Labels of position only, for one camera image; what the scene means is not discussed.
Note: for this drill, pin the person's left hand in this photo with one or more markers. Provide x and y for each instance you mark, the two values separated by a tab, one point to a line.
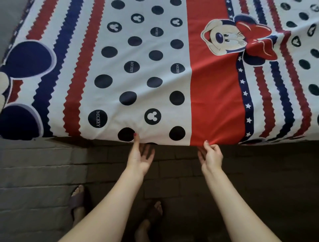
138	162

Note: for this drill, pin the person's right hand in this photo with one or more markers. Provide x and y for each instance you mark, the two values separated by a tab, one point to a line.
211	159

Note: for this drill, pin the cartoon print bed sheet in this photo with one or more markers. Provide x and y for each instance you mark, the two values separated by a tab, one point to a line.
159	74

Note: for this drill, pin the person's right forearm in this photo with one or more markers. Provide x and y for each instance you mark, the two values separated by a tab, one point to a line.
234	212

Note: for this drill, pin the person's left forearm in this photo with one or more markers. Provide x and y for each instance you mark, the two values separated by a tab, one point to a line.
107	212

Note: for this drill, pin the person's left leg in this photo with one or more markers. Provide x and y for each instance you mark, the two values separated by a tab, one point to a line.
79	215

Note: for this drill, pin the purple right slipper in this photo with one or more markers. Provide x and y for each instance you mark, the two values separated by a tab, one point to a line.
153	214

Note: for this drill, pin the purple slipper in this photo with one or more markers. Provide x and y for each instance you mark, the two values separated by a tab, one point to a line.
76	200
153	214

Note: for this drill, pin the purple left slipper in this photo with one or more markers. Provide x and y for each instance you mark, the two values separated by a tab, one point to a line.
76	200

